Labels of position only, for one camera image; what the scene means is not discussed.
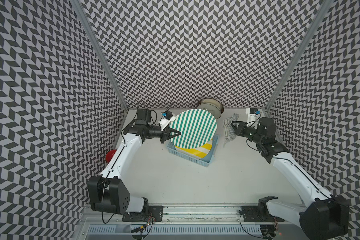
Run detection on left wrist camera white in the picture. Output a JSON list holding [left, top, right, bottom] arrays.
[[159, 110, 176, 131]]

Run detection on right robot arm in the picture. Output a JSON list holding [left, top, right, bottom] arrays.
[[231, 118, 350, 240]]

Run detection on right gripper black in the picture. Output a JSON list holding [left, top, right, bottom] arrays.
[[229, 120, 263, 145]]

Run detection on green striped plate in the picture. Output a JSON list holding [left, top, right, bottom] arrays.
[[170, 109, 218, 149]]

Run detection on red round object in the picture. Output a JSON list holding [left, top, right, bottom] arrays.
[[105, 149, 117, 163]]

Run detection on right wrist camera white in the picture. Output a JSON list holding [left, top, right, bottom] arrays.
[[246, 108, 262, 127]]

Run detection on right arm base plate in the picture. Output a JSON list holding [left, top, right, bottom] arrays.
[[239, 205, 285, 223]]

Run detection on aluminium mounting rail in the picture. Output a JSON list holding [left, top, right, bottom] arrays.
[[79, 203, 326, 225]]

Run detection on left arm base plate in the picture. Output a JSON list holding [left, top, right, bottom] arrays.
[[122, 205, 164, 223]]

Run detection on yellow striped plate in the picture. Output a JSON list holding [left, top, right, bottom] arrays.
[[175, 139, 213, 159]]

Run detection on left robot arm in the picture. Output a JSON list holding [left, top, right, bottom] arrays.
[[87, 124, 181, 215]]

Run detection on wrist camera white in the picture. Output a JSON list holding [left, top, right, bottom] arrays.
[[246, 108, 262, 127], [159, 110, 176, 131]]

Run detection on light blue plastic basket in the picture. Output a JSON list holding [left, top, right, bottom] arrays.
[[167, 135, 220, 167]]

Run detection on grey knitted dish cloth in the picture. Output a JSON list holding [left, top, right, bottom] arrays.
[[223, 114, 240, 147]]

